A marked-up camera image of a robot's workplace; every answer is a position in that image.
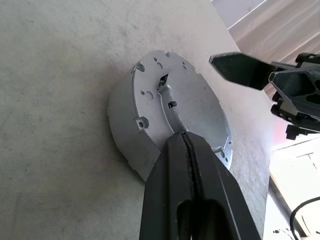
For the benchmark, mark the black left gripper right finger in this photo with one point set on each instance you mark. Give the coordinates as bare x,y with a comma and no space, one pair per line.
217,200

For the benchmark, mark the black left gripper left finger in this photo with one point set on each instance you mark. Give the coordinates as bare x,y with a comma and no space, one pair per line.
165,195

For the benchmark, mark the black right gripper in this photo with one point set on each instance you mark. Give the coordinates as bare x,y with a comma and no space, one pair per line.
292,117

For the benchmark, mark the silver motor cover circuit board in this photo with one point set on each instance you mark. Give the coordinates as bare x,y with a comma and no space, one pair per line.
197,105

